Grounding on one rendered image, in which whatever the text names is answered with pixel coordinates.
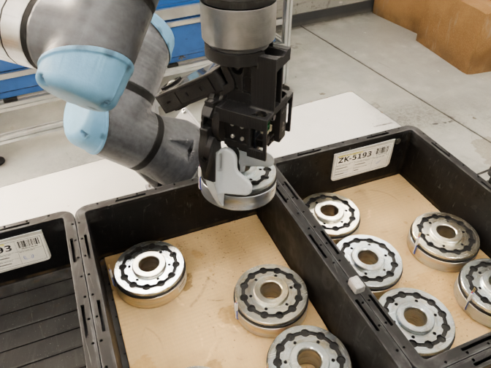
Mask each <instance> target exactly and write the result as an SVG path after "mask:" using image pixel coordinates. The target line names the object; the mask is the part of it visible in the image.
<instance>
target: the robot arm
mask: <svg viewBox="0 0 491 368"><path fill-rule="evenodd" d="M158 3H159V0H0V60H3V61H8V62H10V63H14V64H18V65H21V66H26V67H29V68H32V69H37V73H36V76H35V78H36V81H37V84H38V85H39V86H40V87H41V88H42V89H44V90H45V91H47V92H48V93H50V94H52V95H54V96H56V97H58V98H60V99H62V100H64V101H66V106H65V110H64V132H65V134H66V138H67V139H68V140H69V141H70V142H71V143H72V144H73V145H75V146H77V147H79V148H81V149H83V150H85V151H86V152H87V153H90V154H91V155H97V156H100V157H102V158H105V159H107V160H109V161H112V162H114V163H117V164H120V165H121V166H124V167H126V168H129V169H132V170H134V171H135V172H136V173H137V174H138V175H139V176H141V177H142V178H143V179H144V180H145V181H146V182H147V183H148V184H150V185H151V186H152V187H153V188H157V187H160V186H163V185H169V184H172V183H177V182H180V181H184V180H189V179H191V178H192V177H193V176H194V174H195V173H196V171H197V169H198V167H199V165H200V168H201V171H202V176H203V178H204V179H205V181H206V183H207V186H208V189H209V191H210V193H211V195H212V196H213V198H214V199H215V201H216V203H217V204H218V205H220V206H224V197H225V194H226V193H227V194H236V195H244V196H246V195H249V194H250V193H251V192H252V184H251V181H250V180H249V179H247V178H246V177H245V176H244V175H243V174H241V172H244V171H245V168H246V166H267V167H269V166H272V165H273V164H274V158H273V156H272V155H271V154H270V153H268V152H267V146H268V147H269V146H270V144H271V143H272V142H274V141H275V142H280V141H281V140H282V139H283V137H284V136H285V131H290V130H291V120H292V102H293V93H294V92H292V91H287V90H283V89H282V87H283V66H284V65H285V64H286V63H287V62H288V61H289V60H290V55H291V47H288V46H284V45H278V44H274V43H273V40H274V39H275V32H276V13H277V0H199V6H200V18H201V30H202V38H203V40H204V42H205V56H206V58H207V59H208V60H209V61H211V62H213V63H212V64H210V65H208V66H205V67H203V68H201V69H199V70H197V71H195V72H192V73H191V74H188V75H186V76H184V77H180V76H179V77H176V78H175V79H173V80H170V81H169V82H168V83H167V84H165V85H164V86H163V87H162V88H161V91H160V92H159V94H157V93H158V90H159V87H160V85H161V81H162V79H163V76H164V73H165V71H166V69H167V66H168V65H169V64H170V61H171V58H172V51H173V48H174V46H175V38H174V35H173V32H172V30H171V29H170V27H169V26H168V25H167V24H166V23H165V21H164V20H162V19H161V18H160V17H159V16H158V15H157V14H156V13H154V12H155V11H156V8H157V5H158ZM205 98H207V99H206V100H205V104H204V106H203V108H202V114H201V124H200V126H201V127H200V128H199V127H198V126H197V125H195V124H193V123H192V122H190V121H188V120H184V119H179V118H170V117H164V116H160V115H158V114H156V113H154V112H152V111H151V108H152V106H153V103H154V100H155V99H156V100H157V102H158V103H159V104H160V106H161V108H162V109H163V110H164V112H165V113H166V114H167V113H168V112H172V111H174V110H175V111H178V110H181V109H183V108H184V107H187V106H188V105H189V104H192V103H194V102H196V101H199V100H202V99H205ZM287 104H289V109H288V120H287V122H286V110H287ZM222 141H223V142H224V144H226V145H227V147H223V148H221V142H222Z"/></svg>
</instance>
